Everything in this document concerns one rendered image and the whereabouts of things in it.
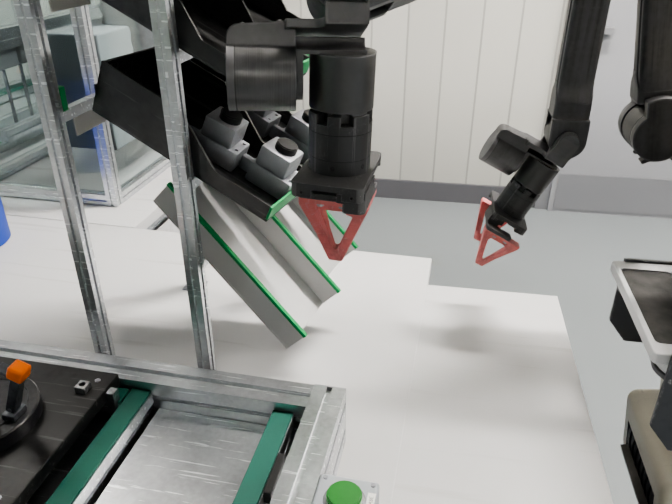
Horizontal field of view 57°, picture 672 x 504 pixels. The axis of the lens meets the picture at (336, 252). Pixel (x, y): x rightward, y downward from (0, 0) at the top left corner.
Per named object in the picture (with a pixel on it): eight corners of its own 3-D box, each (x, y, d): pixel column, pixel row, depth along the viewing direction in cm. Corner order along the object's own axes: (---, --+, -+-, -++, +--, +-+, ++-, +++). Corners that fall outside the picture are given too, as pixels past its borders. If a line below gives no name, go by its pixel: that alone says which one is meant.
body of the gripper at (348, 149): (289, 201, 54) (289, 118, 50) (318, 162, 63) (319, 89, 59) (362, 210, 53) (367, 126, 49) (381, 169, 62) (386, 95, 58)
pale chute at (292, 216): (341, 258, 111) (358, 246, 109) (312, 294, 101) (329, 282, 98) (238, 140, 108) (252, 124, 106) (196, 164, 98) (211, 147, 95)
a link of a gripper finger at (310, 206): (296, 266, 60) (296, 176, 56) (315, 234, 66) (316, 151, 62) (364, 275, 59) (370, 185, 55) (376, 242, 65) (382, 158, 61)
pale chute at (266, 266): (322, 303, 98) (341, 290, 96) (286, 349, 88) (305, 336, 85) (204, 169, 96) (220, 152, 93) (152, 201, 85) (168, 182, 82)
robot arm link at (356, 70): (382, 44, 49) (372, 32, 54) (296, 42, 49) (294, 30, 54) (377, 127, 53) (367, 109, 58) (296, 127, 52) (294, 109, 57)
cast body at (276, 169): (296, 191, 86) (315, 151, 82) (282, 203, 83) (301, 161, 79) (247, 160, 87) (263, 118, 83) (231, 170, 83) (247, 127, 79)
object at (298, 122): (319, 158, 98) (336, 121, 94) (308, 167, 95) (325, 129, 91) (276, 131, 99) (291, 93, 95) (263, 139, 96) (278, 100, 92)
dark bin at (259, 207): (308, 186, 89) (328, 144, 85) (266, 222, 79) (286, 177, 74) (152, 88, 92) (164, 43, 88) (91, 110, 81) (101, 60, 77)
